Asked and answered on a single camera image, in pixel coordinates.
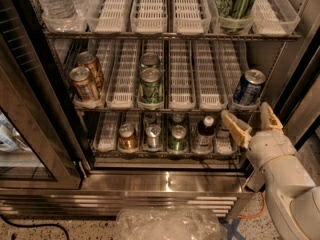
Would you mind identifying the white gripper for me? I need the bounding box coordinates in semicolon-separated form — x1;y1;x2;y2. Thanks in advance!
221;102;296;170

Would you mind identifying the blue pepsi can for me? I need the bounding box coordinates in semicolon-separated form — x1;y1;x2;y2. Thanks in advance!
233;69;266;106

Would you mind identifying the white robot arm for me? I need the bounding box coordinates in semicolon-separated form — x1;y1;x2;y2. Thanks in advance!
221;102;320;240

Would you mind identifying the empty clear tray middle shelf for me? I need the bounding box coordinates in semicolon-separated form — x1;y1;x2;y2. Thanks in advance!
192;41;228;112
106;40;140;110
168;40;196;111

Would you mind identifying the empty clear tray shelf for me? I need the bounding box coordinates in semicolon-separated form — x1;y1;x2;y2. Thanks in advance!
168;40;196;111
192;41;228;112
87;0;132;34
172;0;211;35
106;40;140;110
130;0;168;34

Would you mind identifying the clear tray under pepsi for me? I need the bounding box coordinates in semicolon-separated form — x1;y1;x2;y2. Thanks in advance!
218;41;260;111

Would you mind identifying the green can bottom shelf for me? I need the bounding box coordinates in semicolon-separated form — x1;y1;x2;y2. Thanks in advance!
168;125;187;152

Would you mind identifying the silver can bottom shelf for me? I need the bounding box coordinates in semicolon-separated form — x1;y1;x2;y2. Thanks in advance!
146;124;161;148

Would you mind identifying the front green soda can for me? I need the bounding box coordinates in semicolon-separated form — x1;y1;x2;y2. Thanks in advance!
139;68;163;104

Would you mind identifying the green soda can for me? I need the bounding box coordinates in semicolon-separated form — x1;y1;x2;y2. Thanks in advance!
139;52;160;71
139;68;163;104

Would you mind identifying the rear green soda can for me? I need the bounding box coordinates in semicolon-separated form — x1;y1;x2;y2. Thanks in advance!
139;52;160;71

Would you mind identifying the copper can bottom shelf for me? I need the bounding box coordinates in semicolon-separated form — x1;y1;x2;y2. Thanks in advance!
119;123;138;150

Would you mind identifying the empty clear tray top shelf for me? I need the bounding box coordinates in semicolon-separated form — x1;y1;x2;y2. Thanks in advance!
130;0;168;34
87;0;132;34
172;0;211;35

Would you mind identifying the stainless steel fridge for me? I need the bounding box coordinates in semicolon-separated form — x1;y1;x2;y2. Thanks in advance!
0;0;319;218

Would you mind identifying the rear gold soda can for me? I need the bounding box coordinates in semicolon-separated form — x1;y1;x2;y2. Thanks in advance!
77;51;104;91

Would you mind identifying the gold soda can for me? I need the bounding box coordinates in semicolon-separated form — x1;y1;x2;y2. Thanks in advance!
77;51;104;91
69;66;99;101

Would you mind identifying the front gold soda can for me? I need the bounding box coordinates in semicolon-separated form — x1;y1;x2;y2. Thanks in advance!
69;66;99;101

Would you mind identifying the glass fridge door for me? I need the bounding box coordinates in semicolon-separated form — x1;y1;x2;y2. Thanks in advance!
0;0;92;190

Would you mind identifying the dark labelled bottle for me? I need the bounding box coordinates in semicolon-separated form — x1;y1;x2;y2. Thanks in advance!
216;117;230;139

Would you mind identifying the white capped dark bottle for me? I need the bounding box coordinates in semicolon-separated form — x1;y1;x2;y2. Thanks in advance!
193;116;215;153

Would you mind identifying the blue tape cross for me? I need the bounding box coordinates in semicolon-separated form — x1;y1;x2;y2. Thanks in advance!
219;218;246;240

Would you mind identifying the empty clear tray top right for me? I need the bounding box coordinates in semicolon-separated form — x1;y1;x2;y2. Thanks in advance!
252;0;300;36

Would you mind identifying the clear tray under green cans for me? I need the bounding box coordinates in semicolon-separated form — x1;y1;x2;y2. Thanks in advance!
137;40;164;110

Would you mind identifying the clear plastic bag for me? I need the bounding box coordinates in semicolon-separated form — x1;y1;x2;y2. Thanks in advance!
115;208;227;240

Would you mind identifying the clear tray under gold cans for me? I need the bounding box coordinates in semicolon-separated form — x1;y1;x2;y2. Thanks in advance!
72;40;115;109

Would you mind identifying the clear water bottle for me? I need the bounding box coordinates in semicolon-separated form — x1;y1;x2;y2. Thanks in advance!
38;0;76;19

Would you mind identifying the orange cable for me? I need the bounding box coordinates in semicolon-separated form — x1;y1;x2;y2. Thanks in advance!
236;192;267;220

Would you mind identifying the top wire shelf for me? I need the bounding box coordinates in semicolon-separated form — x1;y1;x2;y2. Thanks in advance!
44;31;302;42

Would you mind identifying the wire shelf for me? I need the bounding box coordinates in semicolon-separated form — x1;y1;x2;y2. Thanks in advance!
75;107;260;114
44;31;302;42
93;150;240;160

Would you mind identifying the bottom wire shelf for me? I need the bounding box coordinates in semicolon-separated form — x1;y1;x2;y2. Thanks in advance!
93;150;240;160

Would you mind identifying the middle wire shelf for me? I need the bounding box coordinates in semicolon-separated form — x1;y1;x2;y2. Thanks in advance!
75;107;260;114

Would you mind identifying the black cable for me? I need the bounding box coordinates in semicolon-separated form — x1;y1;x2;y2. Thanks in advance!
0;214;70;240

